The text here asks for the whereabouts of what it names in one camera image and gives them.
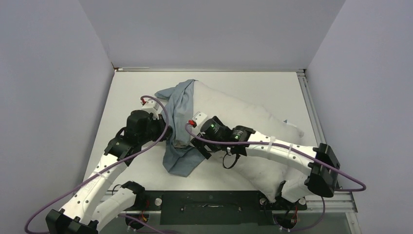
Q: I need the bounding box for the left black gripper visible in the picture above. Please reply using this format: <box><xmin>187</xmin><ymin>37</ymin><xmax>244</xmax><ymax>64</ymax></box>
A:
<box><xmin>138</xmin><ymin>114</ymin><xmax>173</xmax><ymax>145</ymax></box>

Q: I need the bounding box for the patchwork and blue pillowcase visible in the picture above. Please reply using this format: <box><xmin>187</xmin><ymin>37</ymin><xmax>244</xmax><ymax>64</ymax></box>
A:
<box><xmin>155</xmin><ymin>79</ymin><xmax>205</xmax><ymax>177</ymax></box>

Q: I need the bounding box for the cream white pillow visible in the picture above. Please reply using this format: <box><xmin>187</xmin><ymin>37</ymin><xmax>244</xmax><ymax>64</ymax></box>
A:
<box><xmin>193</xmin><ymin>81</ymin><xmax>304</xmax><ymax>202</ymax></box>

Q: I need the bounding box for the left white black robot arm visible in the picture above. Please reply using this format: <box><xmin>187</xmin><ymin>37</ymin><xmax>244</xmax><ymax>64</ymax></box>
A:
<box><xmin>45</xmin><ymin>110</ymin><xmax>170</xmax><ymax>234</ymax></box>

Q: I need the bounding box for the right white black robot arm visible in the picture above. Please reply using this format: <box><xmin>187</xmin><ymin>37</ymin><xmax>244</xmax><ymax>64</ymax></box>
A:
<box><xmin>185</xmin><ymin>113</ymin><xmax>340</xmax><ymax>209</ymax></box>

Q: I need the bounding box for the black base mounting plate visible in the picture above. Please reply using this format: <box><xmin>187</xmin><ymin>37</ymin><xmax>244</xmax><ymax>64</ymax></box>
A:
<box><xmin>126</xmin><ymin>191</ymin><xmax>307</xmax><ymax>226</ymax></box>

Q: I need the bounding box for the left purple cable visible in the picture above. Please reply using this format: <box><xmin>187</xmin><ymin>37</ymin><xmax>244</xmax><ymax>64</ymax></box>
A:
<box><xmin>24</xmin><ymin>95</ymin><xmax>181</xmax><ymax>234</ymax></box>

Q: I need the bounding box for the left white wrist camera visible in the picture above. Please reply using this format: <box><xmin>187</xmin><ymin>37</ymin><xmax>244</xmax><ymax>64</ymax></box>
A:
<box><xmin>141</xmin><ymin>98</ymin><xmax>160</xmax><ymax>119</ymax></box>

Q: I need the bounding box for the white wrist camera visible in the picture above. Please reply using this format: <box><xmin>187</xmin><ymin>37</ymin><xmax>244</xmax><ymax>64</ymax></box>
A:
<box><xmin>188</xmin><ymin>112</ymin><xmax>209</xmax><ymax>128</ymax></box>
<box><xmin>141</xmin><ymin>98</ymin><xmax>160</xmax><ymax>119</ymax></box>

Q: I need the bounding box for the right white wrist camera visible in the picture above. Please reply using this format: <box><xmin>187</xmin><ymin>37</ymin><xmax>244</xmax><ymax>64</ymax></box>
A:
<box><xmin>188</xmin><ymin>112</ymin><xmax>209</xmax><ymax>128</ymax></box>

